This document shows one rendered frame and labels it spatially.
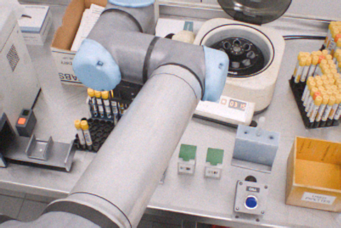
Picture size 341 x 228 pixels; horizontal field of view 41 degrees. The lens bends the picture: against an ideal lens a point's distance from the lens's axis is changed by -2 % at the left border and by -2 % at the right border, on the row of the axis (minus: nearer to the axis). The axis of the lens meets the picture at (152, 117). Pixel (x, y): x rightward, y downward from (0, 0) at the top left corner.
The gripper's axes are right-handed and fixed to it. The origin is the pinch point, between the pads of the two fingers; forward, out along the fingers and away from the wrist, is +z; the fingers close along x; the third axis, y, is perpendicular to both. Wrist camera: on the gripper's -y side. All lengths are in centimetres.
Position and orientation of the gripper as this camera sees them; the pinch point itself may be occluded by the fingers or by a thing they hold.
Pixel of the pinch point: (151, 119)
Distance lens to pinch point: 99.3
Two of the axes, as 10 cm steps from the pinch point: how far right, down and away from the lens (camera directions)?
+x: -2.4, 7.9, -5.7
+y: -9.7, -1.6, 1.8
